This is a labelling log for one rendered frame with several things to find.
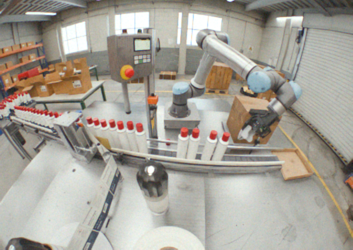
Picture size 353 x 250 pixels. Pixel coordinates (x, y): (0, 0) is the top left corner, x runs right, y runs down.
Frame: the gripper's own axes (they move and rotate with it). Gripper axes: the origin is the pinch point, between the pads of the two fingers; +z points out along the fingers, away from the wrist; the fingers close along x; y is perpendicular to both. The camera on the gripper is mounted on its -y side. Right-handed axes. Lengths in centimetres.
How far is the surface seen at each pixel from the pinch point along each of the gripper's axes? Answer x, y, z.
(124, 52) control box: -62, 0, -3
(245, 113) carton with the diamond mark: 5.8, -18.2, -7.4
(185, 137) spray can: -22.6, 2.6, 15.0
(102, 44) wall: -407, -486, 181
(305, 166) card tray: 73, 4, -16
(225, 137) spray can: -8.0, 2.8, 3.5
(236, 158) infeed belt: 14.4, -1.3, 13.0
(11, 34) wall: -833, -230, 237
